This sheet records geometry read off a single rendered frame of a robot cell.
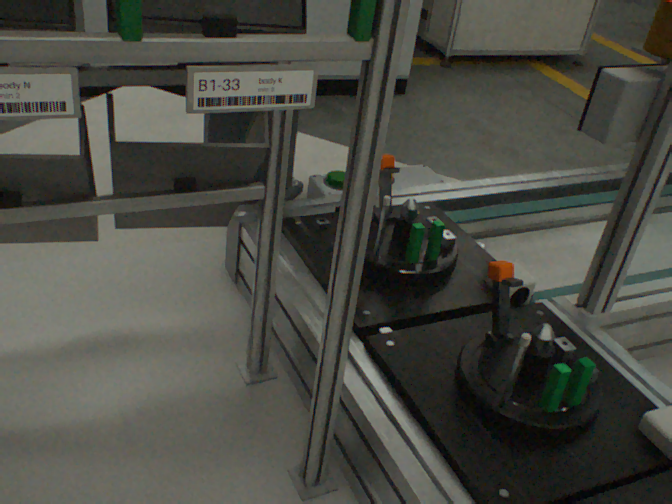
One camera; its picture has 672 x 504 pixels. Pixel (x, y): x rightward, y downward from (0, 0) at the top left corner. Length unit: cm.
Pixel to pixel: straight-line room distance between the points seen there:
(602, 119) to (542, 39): 466
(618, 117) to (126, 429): 60
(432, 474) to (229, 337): 36
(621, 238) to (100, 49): 61
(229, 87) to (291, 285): 41
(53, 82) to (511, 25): 492
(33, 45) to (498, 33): 489
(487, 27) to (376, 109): 467
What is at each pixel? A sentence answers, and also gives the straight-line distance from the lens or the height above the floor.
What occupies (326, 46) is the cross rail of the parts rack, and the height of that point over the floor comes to 131.
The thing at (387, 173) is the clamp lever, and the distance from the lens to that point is 93.
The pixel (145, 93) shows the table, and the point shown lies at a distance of 164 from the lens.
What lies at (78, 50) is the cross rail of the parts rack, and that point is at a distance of 45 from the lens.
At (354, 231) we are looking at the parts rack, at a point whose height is 116.
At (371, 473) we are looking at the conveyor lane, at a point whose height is 91.
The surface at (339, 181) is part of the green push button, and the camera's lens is 107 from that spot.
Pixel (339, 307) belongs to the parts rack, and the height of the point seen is 109.
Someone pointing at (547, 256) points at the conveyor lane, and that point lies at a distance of 111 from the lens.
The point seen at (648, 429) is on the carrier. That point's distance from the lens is 77.
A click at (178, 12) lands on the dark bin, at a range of 51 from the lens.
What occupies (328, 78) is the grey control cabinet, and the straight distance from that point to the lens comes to 419.
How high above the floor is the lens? 145
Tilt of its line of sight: 32 degrees down
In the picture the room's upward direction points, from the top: 9 degrees clockwise
